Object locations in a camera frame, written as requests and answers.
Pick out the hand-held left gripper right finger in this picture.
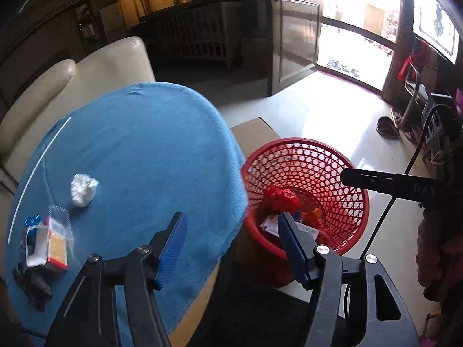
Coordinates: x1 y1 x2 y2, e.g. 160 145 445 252
277 211 422 347

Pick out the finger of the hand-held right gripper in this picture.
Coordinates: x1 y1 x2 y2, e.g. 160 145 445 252
340 168 438 210

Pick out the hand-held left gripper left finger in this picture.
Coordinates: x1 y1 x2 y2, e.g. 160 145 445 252
45 211 189 347

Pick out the red plastic mesh basket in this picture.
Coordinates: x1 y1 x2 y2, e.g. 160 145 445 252
235 137 370 289

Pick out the clear orange snack packet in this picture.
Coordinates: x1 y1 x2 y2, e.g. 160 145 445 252
46 205 75 272

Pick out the black bag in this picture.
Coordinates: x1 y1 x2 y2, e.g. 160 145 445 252
12 260 53 311

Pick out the white printed paper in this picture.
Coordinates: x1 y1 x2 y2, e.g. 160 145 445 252
260 215 319 241

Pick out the orange wrapper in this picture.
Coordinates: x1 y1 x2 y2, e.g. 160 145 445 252
302 208 322 228

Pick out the red crumpled plastic bag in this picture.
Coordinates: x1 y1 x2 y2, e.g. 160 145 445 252
263 184 301 213

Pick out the red hanging ribbon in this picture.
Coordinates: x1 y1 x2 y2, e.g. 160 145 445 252
397 41 431 80

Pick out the person's dark floral clothing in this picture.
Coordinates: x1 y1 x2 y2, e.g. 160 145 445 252
416 188 463 347

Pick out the blue fleece tablecloth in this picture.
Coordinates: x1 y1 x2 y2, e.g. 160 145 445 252
5 81 250 347

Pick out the crumpled white tissue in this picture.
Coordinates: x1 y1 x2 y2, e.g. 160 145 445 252
70 173 100 207

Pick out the row of shoes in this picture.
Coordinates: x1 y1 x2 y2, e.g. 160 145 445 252
326 60 360 77

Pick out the brown cardboard box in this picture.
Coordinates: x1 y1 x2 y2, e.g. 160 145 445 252
229 117 283 161

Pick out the thin white strip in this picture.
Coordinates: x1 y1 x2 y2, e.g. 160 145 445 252
7 117 72 246

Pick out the brown wooden door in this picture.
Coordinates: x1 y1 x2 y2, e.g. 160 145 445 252
269 0 322 96

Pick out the cream leather sofa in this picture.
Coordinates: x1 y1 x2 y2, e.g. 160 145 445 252
0 36 156 203

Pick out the wooden baby crib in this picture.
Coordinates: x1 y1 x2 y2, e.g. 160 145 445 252
139 0 243 69

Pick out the tall white cabinet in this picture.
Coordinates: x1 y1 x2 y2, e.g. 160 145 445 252
99 3 124 40

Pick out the black cable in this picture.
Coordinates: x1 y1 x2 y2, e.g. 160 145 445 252
343 103 454 320

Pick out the metal frame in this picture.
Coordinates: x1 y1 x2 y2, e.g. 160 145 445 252
392 76 422 131

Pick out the framed wall picture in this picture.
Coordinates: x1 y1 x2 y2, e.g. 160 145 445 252
412 0 460 64

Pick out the dark wall niche shelf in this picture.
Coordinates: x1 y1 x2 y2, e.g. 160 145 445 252
74 2 100 42

